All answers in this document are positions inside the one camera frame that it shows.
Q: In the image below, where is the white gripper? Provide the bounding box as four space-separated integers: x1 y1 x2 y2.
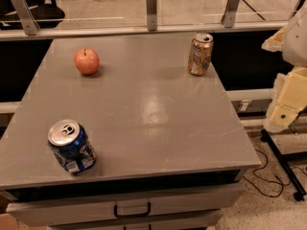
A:
261 8 307 133

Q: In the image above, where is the orange soda can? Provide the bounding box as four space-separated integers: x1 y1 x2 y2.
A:
188 33 214 76

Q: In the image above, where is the blue pepsi can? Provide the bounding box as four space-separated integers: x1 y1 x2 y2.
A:
47 120 97 174

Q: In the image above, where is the black stand leg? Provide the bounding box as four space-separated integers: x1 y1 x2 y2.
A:
261 129 307 201

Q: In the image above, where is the white lower drawer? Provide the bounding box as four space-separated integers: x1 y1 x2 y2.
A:
48 210 223 230

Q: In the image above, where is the white drawer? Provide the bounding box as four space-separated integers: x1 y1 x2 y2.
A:
48 210 223 230
7 183 245 227

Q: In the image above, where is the red apple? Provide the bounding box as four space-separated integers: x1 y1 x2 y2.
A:
74 48 100 75

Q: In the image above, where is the black office chair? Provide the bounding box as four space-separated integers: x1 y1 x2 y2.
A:
0 0 65 30

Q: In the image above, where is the white upper drawer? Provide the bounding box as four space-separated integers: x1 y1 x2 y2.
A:
7 183 245 227

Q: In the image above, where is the right metal bracket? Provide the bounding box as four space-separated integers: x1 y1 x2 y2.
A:
221 0 240 28

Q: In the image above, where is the metal bracket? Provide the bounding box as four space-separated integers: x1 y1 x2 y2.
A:
11 0 39 35
221 0 240 28
146 0 157 31

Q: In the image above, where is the black floor cable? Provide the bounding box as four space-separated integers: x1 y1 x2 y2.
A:
243 149 307 198

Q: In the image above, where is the middle metal bracket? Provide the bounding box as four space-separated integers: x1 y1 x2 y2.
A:
146 0 157 31

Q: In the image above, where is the white horizontal rail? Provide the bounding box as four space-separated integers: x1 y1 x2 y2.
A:
0 21 288 41

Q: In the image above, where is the black drawer handle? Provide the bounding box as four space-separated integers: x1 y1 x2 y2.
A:
113 202 152 219

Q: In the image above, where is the left metal bracket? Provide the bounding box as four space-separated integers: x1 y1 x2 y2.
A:
11 0 39 35

